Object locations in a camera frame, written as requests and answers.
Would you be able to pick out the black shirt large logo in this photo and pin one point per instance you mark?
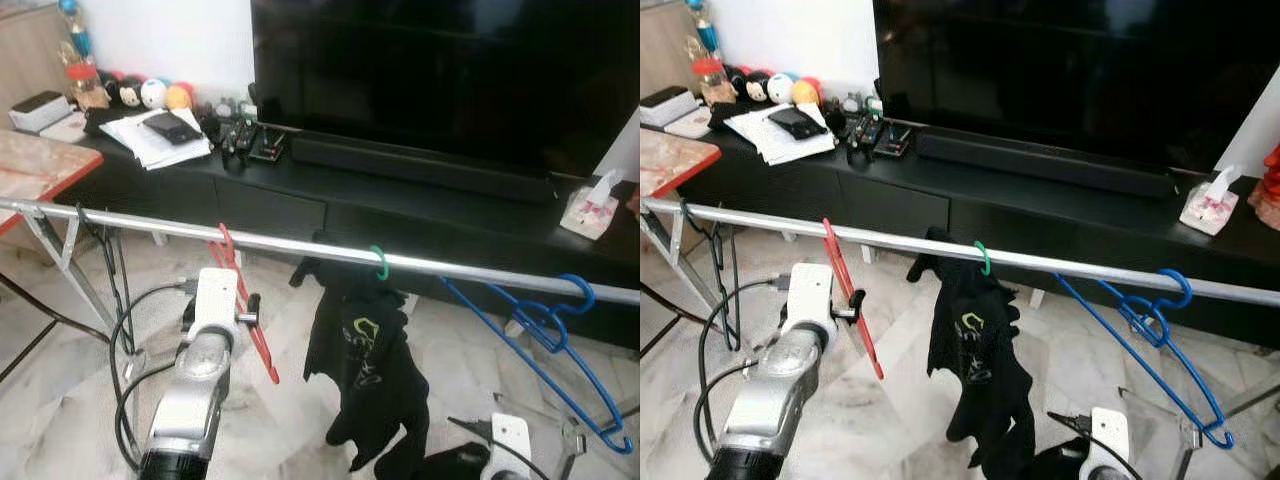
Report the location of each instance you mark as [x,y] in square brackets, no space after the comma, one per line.
[365,360]
[975,350]

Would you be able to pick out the white round plush toy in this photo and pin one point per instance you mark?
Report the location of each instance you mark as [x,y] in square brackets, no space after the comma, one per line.
[153,92]
[780,87]

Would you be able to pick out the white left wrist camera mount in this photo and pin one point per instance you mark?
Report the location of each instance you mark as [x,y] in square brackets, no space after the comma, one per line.
[215,300]
[810,295]

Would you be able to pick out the silver metal clothes rack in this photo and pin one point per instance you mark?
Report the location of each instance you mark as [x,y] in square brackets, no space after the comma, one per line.
[900,235]
[300,245]

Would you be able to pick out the orange round plush toy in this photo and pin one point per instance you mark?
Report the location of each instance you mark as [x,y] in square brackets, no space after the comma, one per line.
[806,90]
[180,95]

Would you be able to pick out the blue plastic hanger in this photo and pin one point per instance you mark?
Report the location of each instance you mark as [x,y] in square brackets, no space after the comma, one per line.
[535,325]
[1140,320]

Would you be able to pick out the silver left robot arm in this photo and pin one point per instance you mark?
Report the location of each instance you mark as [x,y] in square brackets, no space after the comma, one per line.
[190,400]
[780,400]

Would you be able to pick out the black wallet pouch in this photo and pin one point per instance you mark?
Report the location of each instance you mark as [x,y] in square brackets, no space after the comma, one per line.
[172,128]
[797,122]

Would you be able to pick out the blue gold trophy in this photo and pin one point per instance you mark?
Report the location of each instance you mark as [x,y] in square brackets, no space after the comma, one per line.
[75,25]
[705,25]

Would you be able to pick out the white box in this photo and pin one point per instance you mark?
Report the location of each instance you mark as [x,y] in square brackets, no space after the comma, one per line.
[40,110]
[668,105]

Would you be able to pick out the beige wooden cupboard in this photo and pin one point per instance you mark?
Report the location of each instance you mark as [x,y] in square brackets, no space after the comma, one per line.
[25,60]
[665,50]

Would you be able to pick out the red plastic hanger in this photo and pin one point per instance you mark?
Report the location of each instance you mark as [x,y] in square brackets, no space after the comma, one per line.
[250,320]
[855,300]

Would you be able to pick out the black flat screen television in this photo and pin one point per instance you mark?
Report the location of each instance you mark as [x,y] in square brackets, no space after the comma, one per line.
[450,70]
[1080,70]

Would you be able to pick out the red robed figurine statue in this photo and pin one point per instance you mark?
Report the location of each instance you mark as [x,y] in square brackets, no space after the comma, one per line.
[1270,180]

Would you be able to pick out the green hanger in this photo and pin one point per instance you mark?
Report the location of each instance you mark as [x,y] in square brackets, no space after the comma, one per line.
[380,262]
[985,258]

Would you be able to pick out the pink white tissue pack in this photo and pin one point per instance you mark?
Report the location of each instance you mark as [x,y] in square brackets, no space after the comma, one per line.
[1210,205]
[590,210]

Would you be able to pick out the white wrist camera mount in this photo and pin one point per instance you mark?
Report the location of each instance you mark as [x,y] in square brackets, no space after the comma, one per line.
[1108,440]
[510,445]
[810,295]
[215,300]

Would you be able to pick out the black mouse plush toy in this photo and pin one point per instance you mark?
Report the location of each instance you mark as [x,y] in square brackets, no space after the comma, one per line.
[752,85]
[125,90]

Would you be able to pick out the white paper stack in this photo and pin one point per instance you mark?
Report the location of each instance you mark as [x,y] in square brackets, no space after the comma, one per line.
[780,145]
[150,150]

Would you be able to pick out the small green white toy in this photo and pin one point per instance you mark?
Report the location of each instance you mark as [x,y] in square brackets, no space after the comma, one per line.
[858,103]
[230,108]

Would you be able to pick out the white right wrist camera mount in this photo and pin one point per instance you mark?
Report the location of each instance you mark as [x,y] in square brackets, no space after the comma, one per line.
[1108,440]
[510,445]

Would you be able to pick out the black TV cabinet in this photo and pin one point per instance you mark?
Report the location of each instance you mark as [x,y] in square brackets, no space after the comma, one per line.
[350,225]
[1000,215]

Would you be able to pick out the black soundbar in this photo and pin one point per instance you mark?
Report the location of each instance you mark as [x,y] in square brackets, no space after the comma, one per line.
[1040,160]
[420,170]

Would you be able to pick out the jar with red lid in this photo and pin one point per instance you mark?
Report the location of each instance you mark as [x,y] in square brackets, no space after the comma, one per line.
[712,80]
[85,85]

